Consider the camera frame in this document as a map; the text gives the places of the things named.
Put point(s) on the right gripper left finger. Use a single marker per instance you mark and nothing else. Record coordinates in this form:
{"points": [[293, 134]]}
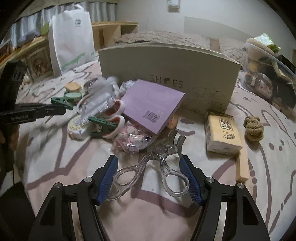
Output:
{"points": [[54, 220]]}

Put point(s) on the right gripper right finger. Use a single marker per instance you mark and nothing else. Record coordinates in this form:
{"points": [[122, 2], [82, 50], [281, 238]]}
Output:
{"points": [[243, 219]]}

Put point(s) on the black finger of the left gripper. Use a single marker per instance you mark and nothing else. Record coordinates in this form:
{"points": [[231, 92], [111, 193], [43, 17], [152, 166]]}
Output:
{"points": [[30, 112]]}

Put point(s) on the green clothespin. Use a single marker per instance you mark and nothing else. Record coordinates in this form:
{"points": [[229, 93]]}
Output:
{"points": [[102, 127], [66, 102]]}

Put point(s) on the green round tape measure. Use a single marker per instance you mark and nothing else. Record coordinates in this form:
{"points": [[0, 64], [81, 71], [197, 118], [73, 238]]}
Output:
{"points": [[72, 96]]}

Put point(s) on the clear eyelash curler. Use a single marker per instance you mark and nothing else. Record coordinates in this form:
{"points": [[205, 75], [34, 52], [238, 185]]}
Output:
{"points": [[168, 146]]}

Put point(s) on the wooden oval box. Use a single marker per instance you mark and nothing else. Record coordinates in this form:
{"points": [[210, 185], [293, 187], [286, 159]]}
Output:
{"points": [[73, 87]]}

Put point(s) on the round white tin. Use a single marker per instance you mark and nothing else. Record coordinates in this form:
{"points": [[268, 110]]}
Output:
{"points": [[77, 131]]}

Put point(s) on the wooden stick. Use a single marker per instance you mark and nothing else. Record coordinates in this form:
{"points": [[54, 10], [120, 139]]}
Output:
{"points": [[241, 166]]}

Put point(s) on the white paper shopping bag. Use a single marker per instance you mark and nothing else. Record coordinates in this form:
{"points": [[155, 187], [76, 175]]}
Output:
{"points": [[71, 41]]}

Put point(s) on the red white tape rolls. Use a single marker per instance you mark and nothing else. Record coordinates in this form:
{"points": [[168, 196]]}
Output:
{"points": [[114, 114]]}

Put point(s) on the yellow tissue pack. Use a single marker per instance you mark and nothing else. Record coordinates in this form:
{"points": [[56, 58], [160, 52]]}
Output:
{"points": [[222, 134]]}

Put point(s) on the pink candy bag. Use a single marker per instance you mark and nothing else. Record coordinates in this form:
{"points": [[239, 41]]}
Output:
{"points": [[132, 138]]}

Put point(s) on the wooden bedside shelf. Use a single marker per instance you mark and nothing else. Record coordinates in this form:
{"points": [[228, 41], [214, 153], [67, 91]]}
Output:
{"points": [[105, 33]]}

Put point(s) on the purple book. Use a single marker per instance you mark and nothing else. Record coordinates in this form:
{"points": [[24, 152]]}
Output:
{"points": [[151, 104]]}

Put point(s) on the bed pillow left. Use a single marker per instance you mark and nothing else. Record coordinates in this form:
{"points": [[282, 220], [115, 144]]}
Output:
{"points": [[164, 37]]}

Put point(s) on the bed pillow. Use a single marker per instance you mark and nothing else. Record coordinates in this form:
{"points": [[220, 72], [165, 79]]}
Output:
{"points": [[232, 48], [164, 37]]}

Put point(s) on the grey shoe box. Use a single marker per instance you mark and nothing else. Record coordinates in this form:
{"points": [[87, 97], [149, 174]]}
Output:
{"points": [[206, 77]]}

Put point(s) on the clear plastic storage bin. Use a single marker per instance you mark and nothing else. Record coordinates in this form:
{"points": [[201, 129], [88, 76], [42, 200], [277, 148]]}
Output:
{"points": [[268, 77]]}

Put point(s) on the bed pillow right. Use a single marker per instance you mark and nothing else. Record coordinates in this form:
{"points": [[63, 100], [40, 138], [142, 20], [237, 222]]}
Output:
{"points": [[232, 48]]}

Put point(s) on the rope knot ball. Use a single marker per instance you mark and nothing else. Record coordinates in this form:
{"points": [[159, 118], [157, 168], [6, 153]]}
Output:
{"points": [[253, 129]]}

